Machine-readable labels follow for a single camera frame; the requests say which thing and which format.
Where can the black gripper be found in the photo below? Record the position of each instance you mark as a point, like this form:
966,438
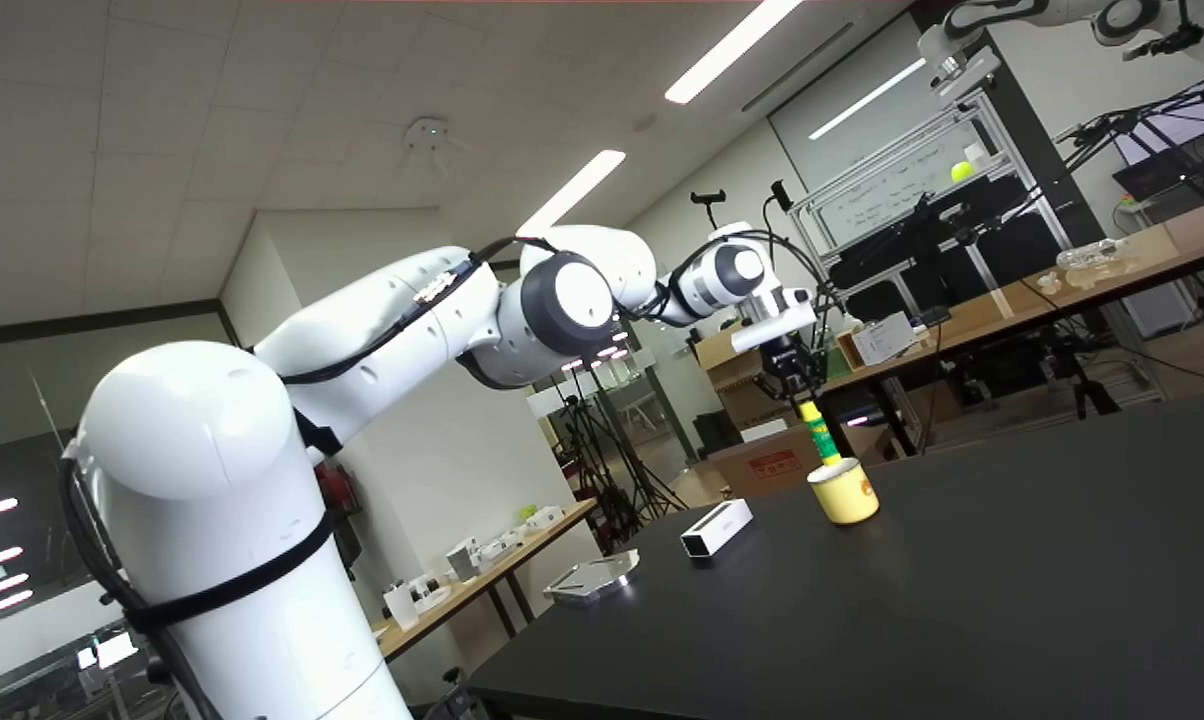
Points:
791,358

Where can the green yellow glue stick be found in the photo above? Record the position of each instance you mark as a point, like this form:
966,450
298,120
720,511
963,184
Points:
820,433

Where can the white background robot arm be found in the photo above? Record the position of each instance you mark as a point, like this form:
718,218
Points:
1135,17

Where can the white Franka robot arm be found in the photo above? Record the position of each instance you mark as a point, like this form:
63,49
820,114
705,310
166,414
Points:
214,481

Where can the yellow cup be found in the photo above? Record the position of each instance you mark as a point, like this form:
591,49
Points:
844,494

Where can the wooden shelf cabinet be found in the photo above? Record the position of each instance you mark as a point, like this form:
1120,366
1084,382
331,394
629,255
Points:
741,387

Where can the brown cardboard box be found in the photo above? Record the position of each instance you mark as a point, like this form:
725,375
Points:
765,460

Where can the small white box device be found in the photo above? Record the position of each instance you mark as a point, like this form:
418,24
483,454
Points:
713,530

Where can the black tripod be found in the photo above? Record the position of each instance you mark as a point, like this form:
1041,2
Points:
615,446

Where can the black monitors row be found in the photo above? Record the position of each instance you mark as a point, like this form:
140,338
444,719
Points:
945,244

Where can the black light stand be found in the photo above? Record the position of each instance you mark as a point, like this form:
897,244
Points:
711,202

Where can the long wooden table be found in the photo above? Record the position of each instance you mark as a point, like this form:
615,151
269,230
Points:
1024,296

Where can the yellow tennis ball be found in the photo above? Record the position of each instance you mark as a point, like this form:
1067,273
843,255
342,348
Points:
963,174

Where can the white shallow dish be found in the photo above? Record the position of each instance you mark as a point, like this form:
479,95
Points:
591,581

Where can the thin ceiling light strip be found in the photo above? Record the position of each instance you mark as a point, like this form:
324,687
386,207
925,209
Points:
867,96

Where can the short ceiling light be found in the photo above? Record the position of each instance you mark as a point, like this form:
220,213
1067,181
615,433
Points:
571,191

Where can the white tray on wooden table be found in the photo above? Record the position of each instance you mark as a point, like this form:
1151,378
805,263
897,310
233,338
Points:
1099,266

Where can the long wide ceiling light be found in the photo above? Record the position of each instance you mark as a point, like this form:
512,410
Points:
729,49

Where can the narrow wooden side bench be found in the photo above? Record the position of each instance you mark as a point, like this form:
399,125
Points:
495,576

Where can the white box on bench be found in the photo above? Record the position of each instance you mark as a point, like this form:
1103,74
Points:
415,603

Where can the red fire extinguisher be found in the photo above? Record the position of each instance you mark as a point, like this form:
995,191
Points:
336,504

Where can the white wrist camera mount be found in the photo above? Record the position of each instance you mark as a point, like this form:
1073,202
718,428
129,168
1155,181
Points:
779,320

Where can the black camera stand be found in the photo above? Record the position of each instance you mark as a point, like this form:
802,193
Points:
779,202

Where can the black metal frame rig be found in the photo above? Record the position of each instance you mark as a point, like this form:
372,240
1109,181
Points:
1162,125

